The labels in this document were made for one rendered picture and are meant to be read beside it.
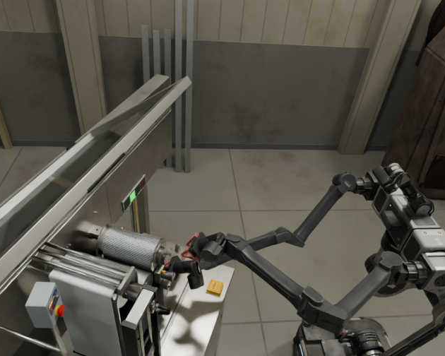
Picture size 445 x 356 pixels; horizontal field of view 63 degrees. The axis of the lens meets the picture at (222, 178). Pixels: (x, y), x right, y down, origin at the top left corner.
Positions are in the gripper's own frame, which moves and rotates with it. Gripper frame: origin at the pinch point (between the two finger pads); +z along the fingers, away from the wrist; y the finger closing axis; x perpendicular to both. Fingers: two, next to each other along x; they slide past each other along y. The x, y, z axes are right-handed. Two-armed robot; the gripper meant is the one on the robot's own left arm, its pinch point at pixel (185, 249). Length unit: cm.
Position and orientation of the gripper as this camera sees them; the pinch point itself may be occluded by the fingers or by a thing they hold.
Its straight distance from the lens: 158.0
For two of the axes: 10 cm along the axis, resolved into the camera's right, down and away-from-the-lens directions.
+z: -7.8, 3.2, 5.4
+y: 3.0, -5.6, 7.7
